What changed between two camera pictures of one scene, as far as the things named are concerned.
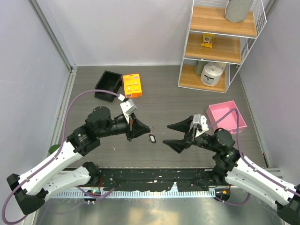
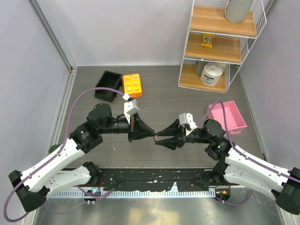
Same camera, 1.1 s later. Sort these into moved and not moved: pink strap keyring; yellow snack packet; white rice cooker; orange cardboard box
Moved: pink strap keyring
Not moved: yellow snack packet; white rice cooker; orange cardboard box
